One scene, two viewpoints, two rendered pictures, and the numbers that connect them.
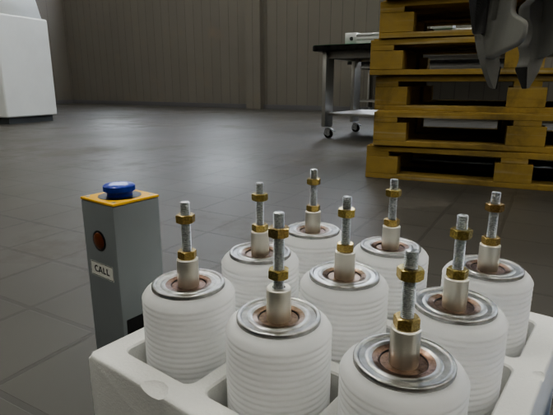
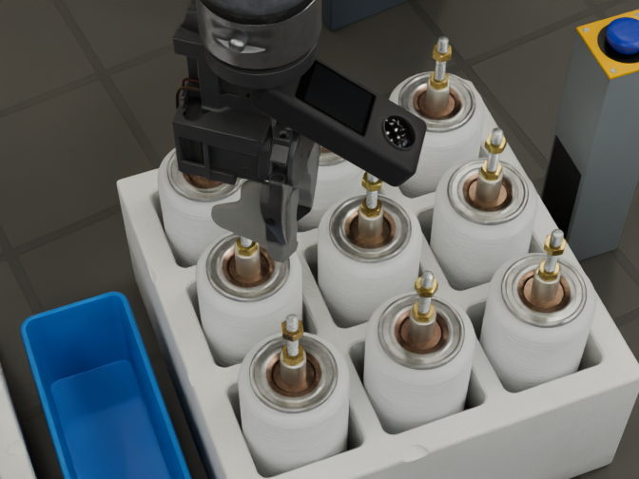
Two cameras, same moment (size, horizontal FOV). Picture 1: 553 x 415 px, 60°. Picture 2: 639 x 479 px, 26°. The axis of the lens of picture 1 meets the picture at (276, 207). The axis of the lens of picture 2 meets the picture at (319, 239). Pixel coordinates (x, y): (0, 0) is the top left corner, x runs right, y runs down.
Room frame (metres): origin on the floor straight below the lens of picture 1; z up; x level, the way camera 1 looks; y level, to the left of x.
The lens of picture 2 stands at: (0.84, -0.73, 1.28)
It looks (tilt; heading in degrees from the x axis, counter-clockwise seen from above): 55 degrees down; 122
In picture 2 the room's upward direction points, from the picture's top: straight up
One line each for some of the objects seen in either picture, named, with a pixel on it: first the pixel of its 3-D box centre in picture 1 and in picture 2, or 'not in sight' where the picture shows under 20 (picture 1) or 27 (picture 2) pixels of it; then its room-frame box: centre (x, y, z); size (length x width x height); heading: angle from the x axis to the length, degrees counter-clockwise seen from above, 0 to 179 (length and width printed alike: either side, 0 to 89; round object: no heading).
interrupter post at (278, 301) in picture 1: (278, 304); not in sight; (0.39, 0.00, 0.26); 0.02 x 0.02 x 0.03
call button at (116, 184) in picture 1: (119, 191); (627, 38); (0.60, 0.20, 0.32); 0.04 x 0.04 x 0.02
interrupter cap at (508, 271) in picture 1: (487, 268); (293, 373); (0.51, -0.24, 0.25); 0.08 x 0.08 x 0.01
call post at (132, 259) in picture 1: (128, 308); (597, 147); (0.60, 0.20, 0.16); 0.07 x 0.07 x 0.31; 53
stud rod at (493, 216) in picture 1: (492, 225); (292, 342); (0.51, -0.24, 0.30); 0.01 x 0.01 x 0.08
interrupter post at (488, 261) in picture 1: (488, 257); (293, 366); (0.51, -0.24, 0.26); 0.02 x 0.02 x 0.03
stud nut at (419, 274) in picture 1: (410, 272); not in sight; (0.32, -0.10, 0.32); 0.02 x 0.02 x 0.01; 35
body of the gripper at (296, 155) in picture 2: not in sight; (252, 94); (0.49, -0.25, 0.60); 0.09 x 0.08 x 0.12; 15
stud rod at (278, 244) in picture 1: (278, 254); not in sight; (0.39, 0.00, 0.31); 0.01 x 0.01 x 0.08
